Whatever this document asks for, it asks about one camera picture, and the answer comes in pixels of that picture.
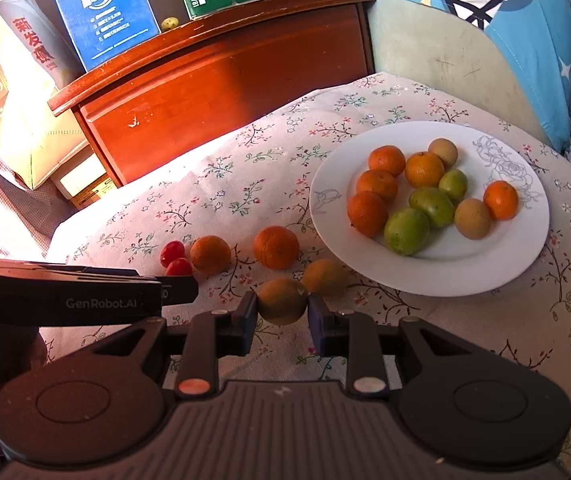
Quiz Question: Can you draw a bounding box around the pale mandarin orange with stem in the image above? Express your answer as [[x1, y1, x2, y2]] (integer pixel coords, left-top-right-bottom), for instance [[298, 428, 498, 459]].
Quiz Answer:
[[404, 151, 445, 189]]

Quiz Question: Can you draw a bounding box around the blue carton box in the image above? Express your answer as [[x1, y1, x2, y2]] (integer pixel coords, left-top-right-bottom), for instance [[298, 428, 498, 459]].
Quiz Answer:
[[42, 0, 161, 73]]

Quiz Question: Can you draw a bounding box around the red cherry tomato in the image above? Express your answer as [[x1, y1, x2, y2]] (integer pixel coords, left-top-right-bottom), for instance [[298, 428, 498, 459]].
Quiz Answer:
[[160, 240, 186, 267], [165, 257, 194, 277]]

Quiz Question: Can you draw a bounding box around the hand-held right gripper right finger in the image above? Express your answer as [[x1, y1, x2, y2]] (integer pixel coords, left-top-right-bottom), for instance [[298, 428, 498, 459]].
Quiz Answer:
[[307, 294, 536, 401]]

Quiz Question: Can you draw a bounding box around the brown jujube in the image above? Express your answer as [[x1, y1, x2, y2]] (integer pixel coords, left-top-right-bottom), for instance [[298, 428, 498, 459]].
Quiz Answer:
[[454, 198, 491, 240], [428, 138, 459, 168], [257, 277, 310, 326], [303, 258, 349, 297]]

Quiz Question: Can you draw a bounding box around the red wooden headboard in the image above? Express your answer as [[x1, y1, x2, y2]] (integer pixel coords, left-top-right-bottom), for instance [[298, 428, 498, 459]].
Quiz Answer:
[[47, 0, 377, 188]]

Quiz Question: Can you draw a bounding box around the small green jujube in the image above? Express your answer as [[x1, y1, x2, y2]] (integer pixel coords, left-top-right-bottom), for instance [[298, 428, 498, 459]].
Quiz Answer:
[[438, 168, 468, 202]]

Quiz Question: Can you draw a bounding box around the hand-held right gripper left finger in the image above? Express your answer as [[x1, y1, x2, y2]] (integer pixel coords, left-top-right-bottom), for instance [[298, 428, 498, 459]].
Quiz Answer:
[[83, 290, 259, 401]]

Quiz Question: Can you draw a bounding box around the large green jujube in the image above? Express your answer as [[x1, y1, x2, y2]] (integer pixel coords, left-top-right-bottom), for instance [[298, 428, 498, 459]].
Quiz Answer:
[[383, 207, 431, 257]]

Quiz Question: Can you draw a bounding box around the white floral plate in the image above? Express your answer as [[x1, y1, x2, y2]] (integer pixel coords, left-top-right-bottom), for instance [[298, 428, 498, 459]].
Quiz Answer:
[[309, 120, 550, 298]]

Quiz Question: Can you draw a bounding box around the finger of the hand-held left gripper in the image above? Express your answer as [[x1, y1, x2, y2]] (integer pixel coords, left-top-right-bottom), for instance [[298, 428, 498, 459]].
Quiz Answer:
[[84, 266, 200, 307]]

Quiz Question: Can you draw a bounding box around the pale green cushion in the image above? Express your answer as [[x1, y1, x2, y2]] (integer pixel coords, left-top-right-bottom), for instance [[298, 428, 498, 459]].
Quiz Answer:
[[368, 0, 566, 153]]

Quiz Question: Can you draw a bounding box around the white paper bag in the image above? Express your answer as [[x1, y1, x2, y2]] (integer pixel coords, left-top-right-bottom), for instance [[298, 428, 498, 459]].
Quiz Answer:
[[0, 0, 91, 191]]

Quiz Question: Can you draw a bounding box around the yellow flat box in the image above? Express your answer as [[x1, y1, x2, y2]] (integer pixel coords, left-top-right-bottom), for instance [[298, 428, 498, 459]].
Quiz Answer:
[[50, 150, 117, 211]]

